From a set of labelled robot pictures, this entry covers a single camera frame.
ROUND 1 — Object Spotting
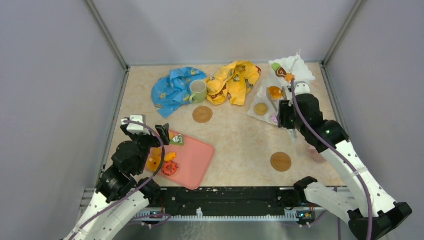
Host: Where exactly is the green round macaron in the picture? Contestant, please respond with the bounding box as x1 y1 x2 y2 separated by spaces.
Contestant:
271 62 281 72

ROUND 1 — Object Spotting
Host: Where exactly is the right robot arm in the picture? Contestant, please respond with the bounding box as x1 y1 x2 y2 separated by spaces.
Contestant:
277 93 413 240

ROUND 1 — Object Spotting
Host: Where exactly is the pink cup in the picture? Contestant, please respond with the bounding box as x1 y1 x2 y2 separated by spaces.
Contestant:
307 147 327 163

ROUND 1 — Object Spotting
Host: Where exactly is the pink plastic tray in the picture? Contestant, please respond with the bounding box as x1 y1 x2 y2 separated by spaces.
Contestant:
158 130 215 190

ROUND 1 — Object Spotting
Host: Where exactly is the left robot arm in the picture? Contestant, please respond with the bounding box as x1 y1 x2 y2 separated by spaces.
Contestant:
66 118 171 240

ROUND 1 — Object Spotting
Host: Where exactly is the green cake slice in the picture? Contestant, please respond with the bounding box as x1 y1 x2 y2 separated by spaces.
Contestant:
170 134 185 146

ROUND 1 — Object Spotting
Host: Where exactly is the red orange donut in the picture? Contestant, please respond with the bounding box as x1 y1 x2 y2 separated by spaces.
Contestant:
161 161 179 177

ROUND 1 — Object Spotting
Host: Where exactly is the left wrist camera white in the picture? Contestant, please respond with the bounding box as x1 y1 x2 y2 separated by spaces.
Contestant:
122 115 149 135

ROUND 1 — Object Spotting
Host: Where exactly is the woven rattan coaster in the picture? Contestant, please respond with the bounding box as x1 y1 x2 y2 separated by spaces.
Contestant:
192 106 213 124

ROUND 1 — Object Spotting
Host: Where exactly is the blue patterned cloth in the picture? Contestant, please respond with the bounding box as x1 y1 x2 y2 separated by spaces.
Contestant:
151 67 207 119

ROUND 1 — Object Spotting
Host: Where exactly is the green mug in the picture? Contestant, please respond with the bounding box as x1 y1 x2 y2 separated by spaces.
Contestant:
189 79 207 104

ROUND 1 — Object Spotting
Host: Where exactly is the white tiered dessert stand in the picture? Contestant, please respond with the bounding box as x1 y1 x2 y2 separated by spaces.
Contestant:
247 52 316 126

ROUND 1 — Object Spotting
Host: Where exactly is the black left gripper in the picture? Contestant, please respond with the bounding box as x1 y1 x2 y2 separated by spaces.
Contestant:
122 123 170 174

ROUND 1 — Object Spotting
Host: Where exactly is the purple sprinkled donut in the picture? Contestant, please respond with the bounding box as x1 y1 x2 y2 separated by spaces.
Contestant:
270 113 278 125

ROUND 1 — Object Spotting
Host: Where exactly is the metal tongs white handle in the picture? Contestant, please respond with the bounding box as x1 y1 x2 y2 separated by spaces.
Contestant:
266 87 298 143

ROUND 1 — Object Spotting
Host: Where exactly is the orange swirl cookie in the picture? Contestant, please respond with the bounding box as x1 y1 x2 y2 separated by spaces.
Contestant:
284 73 295 83

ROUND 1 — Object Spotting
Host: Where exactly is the yellow patterned cloth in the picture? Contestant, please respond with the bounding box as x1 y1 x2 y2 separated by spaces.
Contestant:
206 60 262 106

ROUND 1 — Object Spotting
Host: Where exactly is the yellow orange pastry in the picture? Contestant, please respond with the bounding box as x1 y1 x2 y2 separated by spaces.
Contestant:
267 86 283 101

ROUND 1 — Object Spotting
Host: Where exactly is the round wooden coaster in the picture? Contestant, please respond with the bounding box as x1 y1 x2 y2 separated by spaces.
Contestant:
270 152 292 172

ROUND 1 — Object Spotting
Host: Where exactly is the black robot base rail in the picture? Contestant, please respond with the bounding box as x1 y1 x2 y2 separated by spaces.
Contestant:
145 187 327 218

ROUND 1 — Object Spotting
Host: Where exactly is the orange glazed bun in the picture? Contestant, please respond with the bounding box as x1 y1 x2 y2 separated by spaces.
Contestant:
146 155 162 173

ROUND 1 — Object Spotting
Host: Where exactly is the brown heart cookie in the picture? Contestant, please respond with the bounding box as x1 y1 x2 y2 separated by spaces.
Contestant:
275 67 287 78

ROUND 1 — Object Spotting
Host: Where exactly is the round tan muffin cake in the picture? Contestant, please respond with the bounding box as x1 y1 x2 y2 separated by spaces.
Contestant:
253 102 268 116

